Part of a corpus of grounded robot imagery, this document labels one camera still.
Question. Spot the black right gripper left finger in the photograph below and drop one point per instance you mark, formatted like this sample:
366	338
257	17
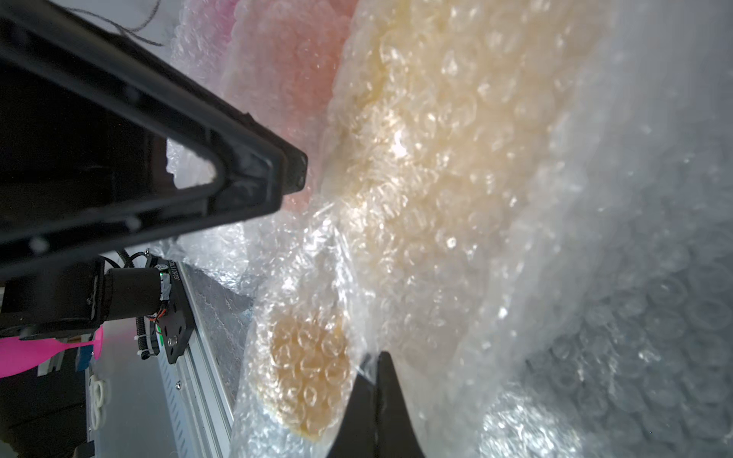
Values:
357	435

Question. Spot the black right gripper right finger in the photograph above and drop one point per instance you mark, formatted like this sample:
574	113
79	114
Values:
395	437

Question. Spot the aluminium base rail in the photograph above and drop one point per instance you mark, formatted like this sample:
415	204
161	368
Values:
201	387

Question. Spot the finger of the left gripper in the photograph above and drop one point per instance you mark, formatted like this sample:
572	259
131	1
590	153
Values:
105	146

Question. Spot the pink glass in bubble wrap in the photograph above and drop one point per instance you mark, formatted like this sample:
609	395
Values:
198	51

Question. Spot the orange glass in bubble wrap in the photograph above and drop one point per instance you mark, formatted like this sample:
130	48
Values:
280	67

